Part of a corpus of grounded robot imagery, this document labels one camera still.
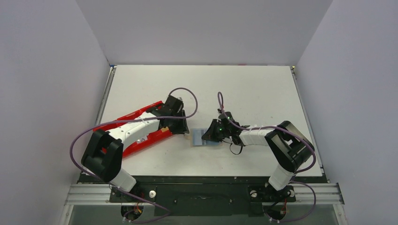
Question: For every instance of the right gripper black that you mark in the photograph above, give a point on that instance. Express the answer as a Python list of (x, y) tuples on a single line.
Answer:
[(213, 132)]

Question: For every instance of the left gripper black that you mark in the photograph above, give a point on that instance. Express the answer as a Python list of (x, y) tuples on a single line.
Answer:
[(182, 129)]

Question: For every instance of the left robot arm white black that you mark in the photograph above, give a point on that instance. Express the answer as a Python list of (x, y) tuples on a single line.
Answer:
[(109, 144)]

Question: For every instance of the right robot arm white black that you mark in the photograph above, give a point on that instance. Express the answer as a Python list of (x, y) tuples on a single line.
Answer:
[(292, 150)]

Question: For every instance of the red plastic bin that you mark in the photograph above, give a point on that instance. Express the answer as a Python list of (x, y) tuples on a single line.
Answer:
[(135, 133)]

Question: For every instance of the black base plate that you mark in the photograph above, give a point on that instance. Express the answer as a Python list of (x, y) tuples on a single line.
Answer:
[(263, 195)]

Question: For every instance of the aluminium frame rail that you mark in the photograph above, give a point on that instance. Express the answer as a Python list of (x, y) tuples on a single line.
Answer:
[(101, 194)]

